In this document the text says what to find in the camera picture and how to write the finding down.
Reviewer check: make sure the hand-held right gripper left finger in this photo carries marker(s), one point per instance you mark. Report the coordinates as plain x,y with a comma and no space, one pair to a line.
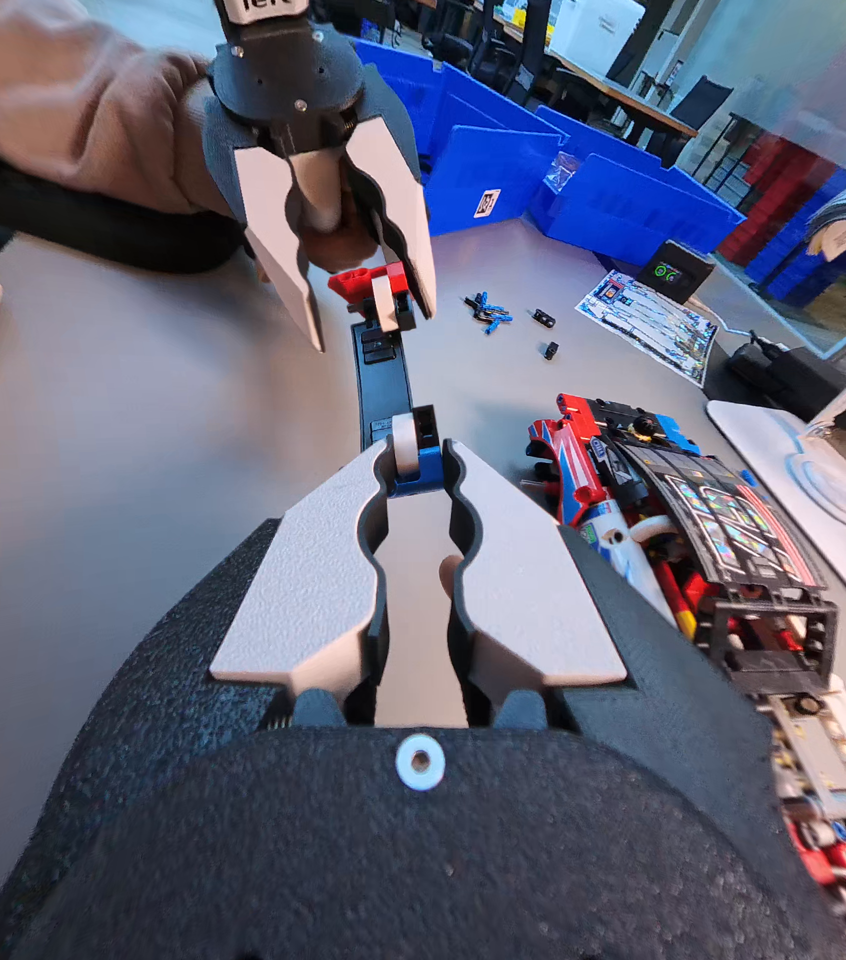
303,600

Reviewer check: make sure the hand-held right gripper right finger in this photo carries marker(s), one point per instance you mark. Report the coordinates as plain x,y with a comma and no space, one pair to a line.
543,607

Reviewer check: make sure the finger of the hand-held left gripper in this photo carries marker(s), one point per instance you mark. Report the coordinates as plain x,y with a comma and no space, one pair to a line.
400,195
269,210

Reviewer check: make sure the red lego piece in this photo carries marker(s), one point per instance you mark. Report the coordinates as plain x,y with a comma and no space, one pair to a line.
355,283

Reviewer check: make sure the small white lego connector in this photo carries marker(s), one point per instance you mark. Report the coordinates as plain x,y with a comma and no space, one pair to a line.
387,307

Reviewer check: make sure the lego race car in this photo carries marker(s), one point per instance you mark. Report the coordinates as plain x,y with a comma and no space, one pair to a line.
693,540

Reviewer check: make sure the black lego panel blue end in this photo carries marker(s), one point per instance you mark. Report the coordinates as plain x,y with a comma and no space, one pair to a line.
382,382

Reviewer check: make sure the black forearm brace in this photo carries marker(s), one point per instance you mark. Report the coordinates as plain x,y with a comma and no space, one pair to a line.
93,217

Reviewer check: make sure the person's left forearm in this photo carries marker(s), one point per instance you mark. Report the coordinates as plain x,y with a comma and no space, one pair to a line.
78,97

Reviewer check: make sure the pile of blue lego pins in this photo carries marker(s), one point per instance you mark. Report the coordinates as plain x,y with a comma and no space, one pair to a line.
489,311

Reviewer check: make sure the black lego piece with holes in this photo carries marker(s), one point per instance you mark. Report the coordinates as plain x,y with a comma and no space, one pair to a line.
544,318

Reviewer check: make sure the person's left hand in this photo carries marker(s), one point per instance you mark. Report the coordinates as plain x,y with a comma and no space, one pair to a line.
340,247

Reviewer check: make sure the person's right hand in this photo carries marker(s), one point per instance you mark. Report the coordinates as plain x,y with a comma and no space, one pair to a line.
451,577

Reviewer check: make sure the small clear plastic bag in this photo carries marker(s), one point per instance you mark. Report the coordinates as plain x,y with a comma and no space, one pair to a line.
564,171

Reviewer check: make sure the white storage box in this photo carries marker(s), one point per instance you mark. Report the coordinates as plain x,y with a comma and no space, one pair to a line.
595,30

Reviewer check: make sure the wooden work table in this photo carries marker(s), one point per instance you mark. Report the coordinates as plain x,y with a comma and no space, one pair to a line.
640,101

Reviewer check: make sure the shiny sticker sheet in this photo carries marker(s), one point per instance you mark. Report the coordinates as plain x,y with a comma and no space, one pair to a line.
648,322

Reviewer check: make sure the black device green display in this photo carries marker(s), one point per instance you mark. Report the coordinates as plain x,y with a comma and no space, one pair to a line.
674,271

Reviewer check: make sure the black office chair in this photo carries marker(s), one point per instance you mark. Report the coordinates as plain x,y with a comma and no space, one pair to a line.
700,105

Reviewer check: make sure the black power adapter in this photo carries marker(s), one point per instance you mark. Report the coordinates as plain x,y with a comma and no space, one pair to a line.
790,375

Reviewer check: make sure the stack of red blue bins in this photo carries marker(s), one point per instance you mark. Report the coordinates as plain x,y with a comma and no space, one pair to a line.
783,210

